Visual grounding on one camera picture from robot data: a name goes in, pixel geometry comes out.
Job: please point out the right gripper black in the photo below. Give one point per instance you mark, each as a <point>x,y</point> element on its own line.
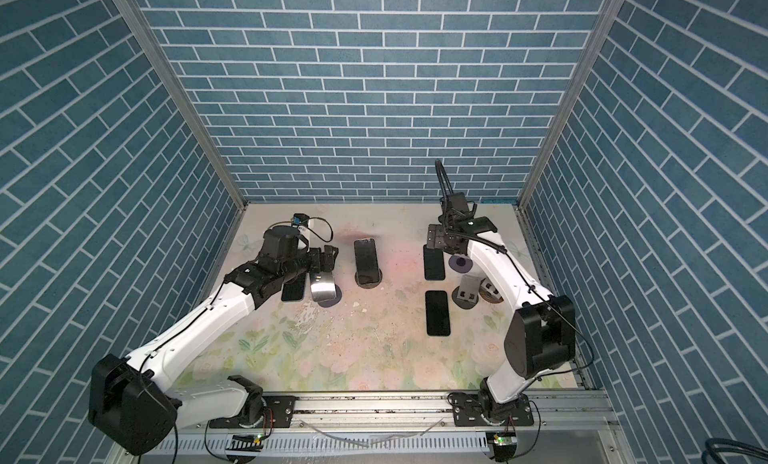
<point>435,236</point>

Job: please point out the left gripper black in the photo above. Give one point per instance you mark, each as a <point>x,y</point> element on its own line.
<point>329,259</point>

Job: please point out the purple phone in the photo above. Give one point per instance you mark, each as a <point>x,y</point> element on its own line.
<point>322,286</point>

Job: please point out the black phone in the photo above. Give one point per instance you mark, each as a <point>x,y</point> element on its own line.
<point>433,264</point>
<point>437,313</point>

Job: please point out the teal phone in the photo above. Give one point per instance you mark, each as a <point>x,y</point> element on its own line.
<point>294,290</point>
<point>365,255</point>

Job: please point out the wooden stand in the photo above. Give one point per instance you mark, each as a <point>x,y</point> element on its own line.
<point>368,280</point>
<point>489,292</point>

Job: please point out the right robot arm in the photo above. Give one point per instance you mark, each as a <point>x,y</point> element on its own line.
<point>542,334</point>

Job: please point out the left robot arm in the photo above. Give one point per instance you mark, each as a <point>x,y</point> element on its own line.
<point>132,400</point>

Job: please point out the dark grey stand back right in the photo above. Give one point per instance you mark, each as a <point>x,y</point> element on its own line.
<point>466,294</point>

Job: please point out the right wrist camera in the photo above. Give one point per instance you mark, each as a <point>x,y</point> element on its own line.
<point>458,215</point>

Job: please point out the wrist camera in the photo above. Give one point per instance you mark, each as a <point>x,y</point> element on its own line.
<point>300,220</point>
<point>458,215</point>

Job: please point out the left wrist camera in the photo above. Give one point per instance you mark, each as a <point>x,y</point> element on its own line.
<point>300,220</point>

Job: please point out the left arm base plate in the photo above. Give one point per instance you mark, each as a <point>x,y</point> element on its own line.
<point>270,411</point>

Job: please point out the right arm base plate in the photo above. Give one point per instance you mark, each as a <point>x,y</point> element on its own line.
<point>478,409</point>

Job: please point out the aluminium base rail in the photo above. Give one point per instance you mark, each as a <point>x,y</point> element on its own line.
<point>372,411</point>

